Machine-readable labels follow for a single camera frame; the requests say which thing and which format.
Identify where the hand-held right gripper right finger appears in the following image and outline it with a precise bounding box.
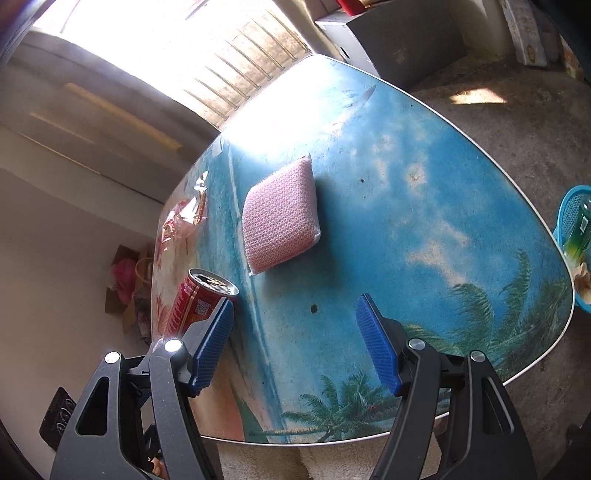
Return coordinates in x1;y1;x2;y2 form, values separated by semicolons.
355;293;539;480

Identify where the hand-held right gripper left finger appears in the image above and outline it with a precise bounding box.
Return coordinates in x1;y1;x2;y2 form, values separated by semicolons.
48;298;236;480

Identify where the red metal can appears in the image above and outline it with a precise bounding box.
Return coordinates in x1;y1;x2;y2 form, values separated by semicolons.
163;268;240;337

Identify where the clear red print plastic bag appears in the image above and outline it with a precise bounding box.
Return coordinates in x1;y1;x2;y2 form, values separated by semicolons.
154;171;211;273

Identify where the pink mesh sponge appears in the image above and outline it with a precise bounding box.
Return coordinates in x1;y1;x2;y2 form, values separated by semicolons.
242;154;321;276

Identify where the brown paper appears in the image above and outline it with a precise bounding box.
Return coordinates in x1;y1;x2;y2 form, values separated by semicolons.
573;261;591;305

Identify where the green label plastic bottle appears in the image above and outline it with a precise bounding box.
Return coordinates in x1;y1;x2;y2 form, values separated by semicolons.
566;198;591;264

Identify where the blue mesh waste basket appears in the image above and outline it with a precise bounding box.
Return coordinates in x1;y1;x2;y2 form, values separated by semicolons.
551;185;591;315

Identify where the cardboard box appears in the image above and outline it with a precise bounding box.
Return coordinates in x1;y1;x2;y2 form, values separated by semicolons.
105;244;155;344

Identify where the pink plastic bag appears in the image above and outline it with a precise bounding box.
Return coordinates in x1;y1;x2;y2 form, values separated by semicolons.
112;258;138;305

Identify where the black power strip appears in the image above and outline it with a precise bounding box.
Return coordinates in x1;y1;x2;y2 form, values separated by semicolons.
39;387;77;452

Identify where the metal window grille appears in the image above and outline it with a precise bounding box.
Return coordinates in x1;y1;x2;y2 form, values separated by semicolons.
182;18;310;130

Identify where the beige curtain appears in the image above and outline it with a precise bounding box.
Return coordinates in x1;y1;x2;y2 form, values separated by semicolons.
0;32;222;204

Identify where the grey cabinet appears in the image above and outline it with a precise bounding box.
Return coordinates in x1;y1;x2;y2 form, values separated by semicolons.
316;0;467;90

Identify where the toilet paper pack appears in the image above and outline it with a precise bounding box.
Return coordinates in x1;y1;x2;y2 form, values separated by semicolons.
501;0;550;68

